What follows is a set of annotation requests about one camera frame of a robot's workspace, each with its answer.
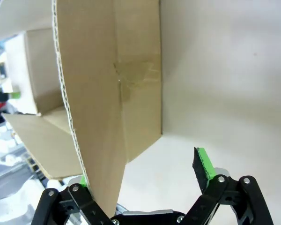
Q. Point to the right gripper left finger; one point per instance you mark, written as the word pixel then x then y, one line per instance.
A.
pixel 79 197

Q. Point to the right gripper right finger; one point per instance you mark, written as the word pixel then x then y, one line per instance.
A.
pixel 215 194

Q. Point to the brown cardboard shipping box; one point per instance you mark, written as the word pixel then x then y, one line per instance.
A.
pixel 96 70

